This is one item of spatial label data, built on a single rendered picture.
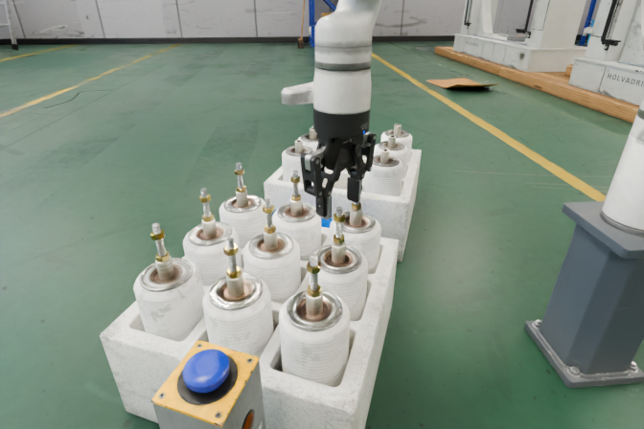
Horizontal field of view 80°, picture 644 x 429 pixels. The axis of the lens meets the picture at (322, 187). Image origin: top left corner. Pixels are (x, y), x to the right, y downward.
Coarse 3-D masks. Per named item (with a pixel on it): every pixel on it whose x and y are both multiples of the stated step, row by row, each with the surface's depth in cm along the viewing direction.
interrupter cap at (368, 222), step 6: (348, 216) 73; (366, 216) 73; (372, 216) 72; (342, 222) 71; (348, 222) 71; (366, 222) 71; (372, 222) 71; (342, 228) 69; (348, 228) 69; (354, 228) 69; (360, 228) 69; (366, 228) 69; (372, 228) 69
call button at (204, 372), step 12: (192, 360) 35; (204, 360) 35; (216, 360) 35; (228, 360) 35; (192, 372) 34; (204, 372) 34; (216, 372) 34; (228, 372) 34; (192, 384) 33; (204, 384) 33; (216, 384) 33
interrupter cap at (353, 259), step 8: (328, 248) 63; (352, 248) 63; (320, 256) 62; (328, 256) 62; (352, 256) 62; (360, 256) 61; (328, 264) 59; (336, 264) 60; (344, 264) 60; (352, 264) 59; (360, 264) 60; (328, 272) 58; (336, 272) 58; (344, 272) 58
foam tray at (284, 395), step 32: (384, 256) 74; (384, 288) 65; (128, 320) 59; (384, 320) 71; (128, 352) 56; (160, 352) 54; (352, 352) 53; (128, 384) 60; (160, 384) 57; (288, 384) 49; (320, 384) 49; (352, 384) 49; (288, 416) 50; (320, 416) 48; (352, 416) 46
